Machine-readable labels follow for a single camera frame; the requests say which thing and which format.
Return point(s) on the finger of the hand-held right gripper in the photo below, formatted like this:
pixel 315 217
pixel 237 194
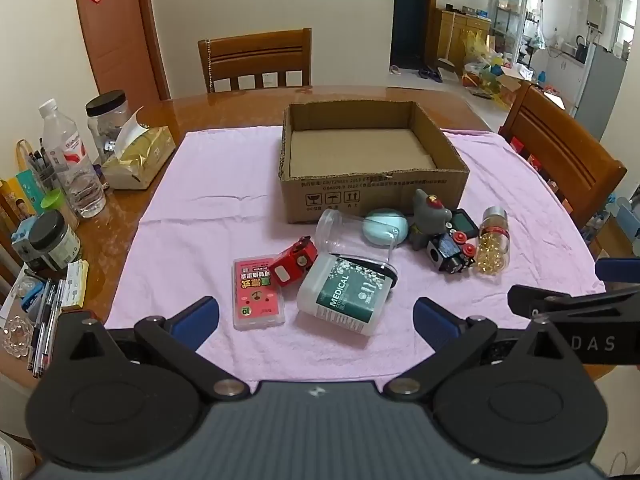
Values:
pixel 620 267
pixel 560 300

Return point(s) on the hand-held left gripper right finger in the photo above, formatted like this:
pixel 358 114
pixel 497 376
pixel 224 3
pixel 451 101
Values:
pixel 435 322

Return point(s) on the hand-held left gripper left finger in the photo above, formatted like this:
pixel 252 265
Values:
pixel 200 317

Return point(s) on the pink plastic card case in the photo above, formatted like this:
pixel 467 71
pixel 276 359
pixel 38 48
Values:
pixel 257 295

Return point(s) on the blue black toy truck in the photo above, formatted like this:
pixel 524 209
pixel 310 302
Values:
pixel 452 255

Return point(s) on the clear bottle of yellow capsules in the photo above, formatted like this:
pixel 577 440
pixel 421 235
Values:
pixel 494 245

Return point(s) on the white cotton swab container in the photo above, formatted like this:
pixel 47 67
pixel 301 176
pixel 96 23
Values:
pixel 345 295

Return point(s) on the red toy car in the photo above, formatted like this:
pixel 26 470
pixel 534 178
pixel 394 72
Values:
pixel 292 262

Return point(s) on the teal-backed teardrop pocket mirror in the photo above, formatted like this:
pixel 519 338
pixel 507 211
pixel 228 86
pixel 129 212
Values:
pixel 382 227

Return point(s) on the cardboard box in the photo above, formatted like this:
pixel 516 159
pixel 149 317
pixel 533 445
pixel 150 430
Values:
pixel 360 195
pixel 512 82

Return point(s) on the pink towel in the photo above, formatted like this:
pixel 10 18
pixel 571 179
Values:
pixel 180 240

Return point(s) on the small black digital timer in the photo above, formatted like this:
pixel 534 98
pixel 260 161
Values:
pixel 465 221

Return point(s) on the grey toy figure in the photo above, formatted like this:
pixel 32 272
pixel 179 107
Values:
pixel 430 215

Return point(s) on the clear plastic cup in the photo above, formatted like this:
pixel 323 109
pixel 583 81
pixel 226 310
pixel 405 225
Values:
pixel 345 232

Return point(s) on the yellow paper box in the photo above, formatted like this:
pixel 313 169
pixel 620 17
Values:
pixel 76 285

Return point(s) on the wooden chair with grooved back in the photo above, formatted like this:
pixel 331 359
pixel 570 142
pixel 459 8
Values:
pixel 560 145

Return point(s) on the black ballpoint pen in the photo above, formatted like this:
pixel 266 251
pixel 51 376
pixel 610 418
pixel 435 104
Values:
pixel 37 335
pixel 49 320
pixel 60 297

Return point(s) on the dark jar with black lid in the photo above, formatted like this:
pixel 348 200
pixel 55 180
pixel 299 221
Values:
pixel 50 242

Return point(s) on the gold tissue pack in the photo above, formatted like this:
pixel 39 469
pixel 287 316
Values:
pixel 137 160

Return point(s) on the grey refrigerator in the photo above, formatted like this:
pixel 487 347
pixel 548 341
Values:
pixel 600 90

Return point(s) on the crystal glass dish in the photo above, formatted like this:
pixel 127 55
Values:
pixel 15 337

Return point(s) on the green bottle cap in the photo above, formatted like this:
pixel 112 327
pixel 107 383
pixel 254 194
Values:
pixel 52 200

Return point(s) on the clear plastic water bottle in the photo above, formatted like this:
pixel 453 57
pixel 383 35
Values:
pixel 70 160

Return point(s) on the cardboard box on floor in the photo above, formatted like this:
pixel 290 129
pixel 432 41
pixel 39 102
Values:
pixel 512 82

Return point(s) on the clear pen holder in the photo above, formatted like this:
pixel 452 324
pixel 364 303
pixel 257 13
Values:
pixel 42 172

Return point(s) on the colourful printed box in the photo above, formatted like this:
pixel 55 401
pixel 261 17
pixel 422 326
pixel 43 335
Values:
pixel 17 200

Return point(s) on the clear jar with black lid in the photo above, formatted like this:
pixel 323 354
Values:
pixel 105 120

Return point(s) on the dark kettle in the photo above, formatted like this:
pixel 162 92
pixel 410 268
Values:
pixel 582 50

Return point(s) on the pair of dark slippers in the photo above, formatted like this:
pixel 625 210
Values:
pixel 430 74

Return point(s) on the yellow plastic bags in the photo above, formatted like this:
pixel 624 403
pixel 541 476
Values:
pixel 477 55

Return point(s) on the metal storage shelf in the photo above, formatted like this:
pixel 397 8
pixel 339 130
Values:
pixel 507 20

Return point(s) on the wooden chair with slatted back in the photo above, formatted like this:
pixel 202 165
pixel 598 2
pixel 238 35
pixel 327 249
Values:
pixel 255 50

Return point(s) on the brown wooden door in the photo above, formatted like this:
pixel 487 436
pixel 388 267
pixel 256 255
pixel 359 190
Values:
pixel 120 50

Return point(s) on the wooden sideboard cabinet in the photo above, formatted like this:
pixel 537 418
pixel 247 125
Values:
pixel 460 35

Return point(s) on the wall water heater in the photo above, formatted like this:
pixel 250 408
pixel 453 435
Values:
pixel 596 12

